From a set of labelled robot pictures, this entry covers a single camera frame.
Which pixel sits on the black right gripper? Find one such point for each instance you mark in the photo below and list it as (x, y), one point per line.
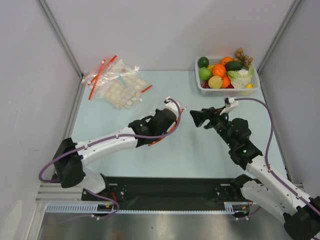
(207, 119)

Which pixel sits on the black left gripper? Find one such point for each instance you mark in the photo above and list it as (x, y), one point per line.
(156, 111)

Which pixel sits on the clear zip top bag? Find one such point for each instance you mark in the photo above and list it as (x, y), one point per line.
(149, 111)

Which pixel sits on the yellow pear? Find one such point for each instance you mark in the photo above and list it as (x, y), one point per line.
(215, 82)

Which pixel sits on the white cauliflower with leaves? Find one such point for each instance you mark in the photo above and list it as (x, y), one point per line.
(240, 79)

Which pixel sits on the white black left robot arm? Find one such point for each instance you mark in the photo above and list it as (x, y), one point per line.
(72, 159)

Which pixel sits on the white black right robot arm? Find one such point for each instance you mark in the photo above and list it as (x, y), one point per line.
(295, 209)

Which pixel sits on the pile of zip bags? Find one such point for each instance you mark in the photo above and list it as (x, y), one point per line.
(115, 82)

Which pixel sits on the white plastic fruit basket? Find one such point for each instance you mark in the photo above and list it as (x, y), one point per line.
(230, 91)

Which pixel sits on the dark red fruit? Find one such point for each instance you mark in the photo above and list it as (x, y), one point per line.
(205, 85)

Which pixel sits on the small orange tangerine front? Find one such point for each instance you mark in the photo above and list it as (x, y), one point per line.
(225, 82)

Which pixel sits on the light green guava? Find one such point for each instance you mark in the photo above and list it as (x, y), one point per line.
(205, 73)

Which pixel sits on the yellow lemon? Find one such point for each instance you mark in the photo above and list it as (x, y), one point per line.
(249, 86)

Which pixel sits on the dark green lime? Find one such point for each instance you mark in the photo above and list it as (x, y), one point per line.
(203, 62)

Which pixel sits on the dark green avocado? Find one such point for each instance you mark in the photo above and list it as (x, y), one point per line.
(233, 66)

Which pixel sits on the orange tangerine back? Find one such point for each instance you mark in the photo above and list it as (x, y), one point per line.
(225, 60)

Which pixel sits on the brown longan bunch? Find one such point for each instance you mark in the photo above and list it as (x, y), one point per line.
(242, 58)

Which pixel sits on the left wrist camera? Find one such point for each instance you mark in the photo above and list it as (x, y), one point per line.
(172, 105)

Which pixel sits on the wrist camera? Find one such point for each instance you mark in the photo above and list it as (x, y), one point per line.
(230, 103)
(172, 105)

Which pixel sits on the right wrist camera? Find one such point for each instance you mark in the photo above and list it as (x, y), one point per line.
(230, 103)

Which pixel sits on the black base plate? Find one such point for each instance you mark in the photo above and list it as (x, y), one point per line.
(168, 194)

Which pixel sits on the white cable duct right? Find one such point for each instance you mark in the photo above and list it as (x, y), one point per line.
(238, 207)

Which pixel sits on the white cable duct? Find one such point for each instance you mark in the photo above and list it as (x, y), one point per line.
(238, 207)
(80, 208)

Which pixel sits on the white cable duct left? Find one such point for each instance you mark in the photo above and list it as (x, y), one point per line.
(80, 208)

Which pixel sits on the aluminium frame post right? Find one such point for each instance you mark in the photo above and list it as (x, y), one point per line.
(279, 34)

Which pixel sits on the aluminium frame post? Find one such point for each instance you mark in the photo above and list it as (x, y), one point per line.
(279, 34)
(53, 24)

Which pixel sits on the aluminium frame post left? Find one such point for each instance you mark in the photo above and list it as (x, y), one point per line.
(53, 24)

